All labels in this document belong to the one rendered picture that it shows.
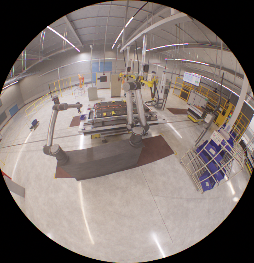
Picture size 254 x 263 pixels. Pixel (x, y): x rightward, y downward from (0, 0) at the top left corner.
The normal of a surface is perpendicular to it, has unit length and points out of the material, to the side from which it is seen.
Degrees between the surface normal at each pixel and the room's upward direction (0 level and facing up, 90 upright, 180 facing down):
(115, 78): 90
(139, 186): 0
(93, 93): 90
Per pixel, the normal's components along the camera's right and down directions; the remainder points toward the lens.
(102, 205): 0.07, -0.75
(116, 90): 0.28, 0.65
